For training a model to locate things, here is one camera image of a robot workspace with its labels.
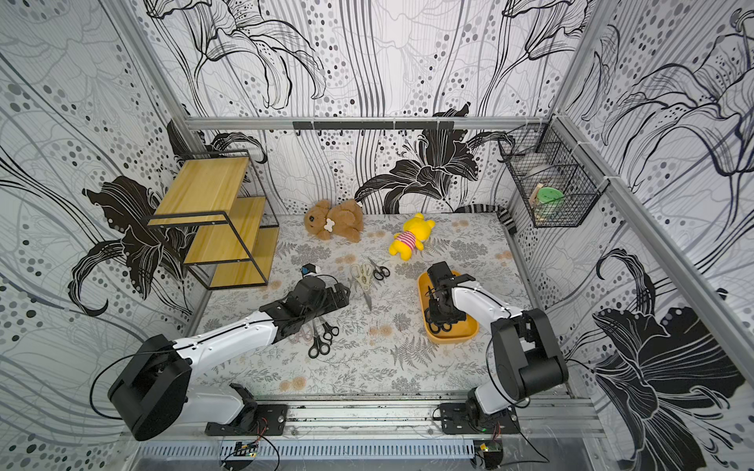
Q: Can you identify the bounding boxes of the black scissors short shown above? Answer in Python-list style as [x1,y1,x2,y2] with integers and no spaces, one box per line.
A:
[320,319,340,345]

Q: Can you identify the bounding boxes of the all black scissors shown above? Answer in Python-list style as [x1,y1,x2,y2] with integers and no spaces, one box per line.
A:
[425,316,453,336]

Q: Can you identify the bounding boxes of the black scissors long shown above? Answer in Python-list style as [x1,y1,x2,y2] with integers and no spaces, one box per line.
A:
[307,321,333,359]

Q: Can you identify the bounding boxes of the cream kitchen scissors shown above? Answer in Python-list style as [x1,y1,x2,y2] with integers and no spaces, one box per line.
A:
[351,264,372,310]

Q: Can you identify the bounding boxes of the small black scissors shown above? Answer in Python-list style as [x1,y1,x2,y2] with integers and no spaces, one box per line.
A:
[367,257,391,282]

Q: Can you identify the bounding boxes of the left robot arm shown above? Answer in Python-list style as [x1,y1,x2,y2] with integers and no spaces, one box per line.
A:
[107,265,351,442]

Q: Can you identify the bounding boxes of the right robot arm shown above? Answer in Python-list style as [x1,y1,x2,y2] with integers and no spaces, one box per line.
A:
[422,262,569,420]

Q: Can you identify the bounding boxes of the pink scissors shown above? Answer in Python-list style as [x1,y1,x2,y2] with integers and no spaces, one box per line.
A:
[293,327,312,345]

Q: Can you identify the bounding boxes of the yellow storage box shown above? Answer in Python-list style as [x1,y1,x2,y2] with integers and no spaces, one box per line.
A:
[417,273,479,345]

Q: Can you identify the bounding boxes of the yellow plush bear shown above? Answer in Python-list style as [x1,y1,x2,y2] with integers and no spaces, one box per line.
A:
[389,213,436,261]

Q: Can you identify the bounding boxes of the brown teddy bear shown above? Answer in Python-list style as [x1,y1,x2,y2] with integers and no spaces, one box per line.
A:
[304,199,364,243]

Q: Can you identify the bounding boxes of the wooden tiered shelf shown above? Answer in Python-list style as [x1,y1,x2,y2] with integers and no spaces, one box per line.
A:
[147,149,280,292]

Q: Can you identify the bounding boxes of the green lidded jar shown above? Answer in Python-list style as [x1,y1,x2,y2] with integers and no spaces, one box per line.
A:
[534,186,565,221]

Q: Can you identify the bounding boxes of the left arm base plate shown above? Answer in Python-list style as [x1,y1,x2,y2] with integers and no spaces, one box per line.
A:
[205,383,289,437]

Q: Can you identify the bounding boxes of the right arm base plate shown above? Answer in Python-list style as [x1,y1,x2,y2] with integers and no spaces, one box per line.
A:
[433,400,520,437]

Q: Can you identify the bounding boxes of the black wire basket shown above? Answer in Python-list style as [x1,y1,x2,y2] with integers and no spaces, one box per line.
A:
[497,119,600,229]

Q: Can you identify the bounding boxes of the white cable duct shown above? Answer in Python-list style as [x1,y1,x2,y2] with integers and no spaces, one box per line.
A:
[137,439,476,462]

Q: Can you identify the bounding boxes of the black wall hook rail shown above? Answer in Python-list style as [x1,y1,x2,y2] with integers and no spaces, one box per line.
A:
[293,119,456,131]

